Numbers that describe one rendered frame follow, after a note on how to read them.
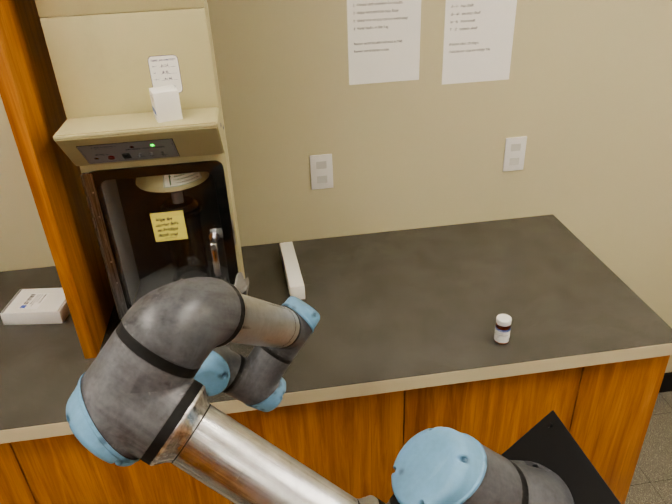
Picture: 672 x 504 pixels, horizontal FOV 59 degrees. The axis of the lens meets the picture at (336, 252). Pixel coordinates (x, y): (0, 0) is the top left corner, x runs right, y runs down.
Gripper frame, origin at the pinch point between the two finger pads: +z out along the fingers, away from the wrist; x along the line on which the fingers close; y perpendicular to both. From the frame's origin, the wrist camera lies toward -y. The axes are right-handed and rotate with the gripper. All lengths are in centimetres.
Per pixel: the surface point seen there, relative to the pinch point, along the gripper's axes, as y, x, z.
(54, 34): 53, 24, 14
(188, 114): 36.5, 0.7, 9.5
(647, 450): -114, -150, 27
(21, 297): -17, 56, 31
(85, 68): 46, 20, 14
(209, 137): 32.5, -3.3, 5.3
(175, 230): 8.2, 8.5, 12.6
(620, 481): -73, -106, -13
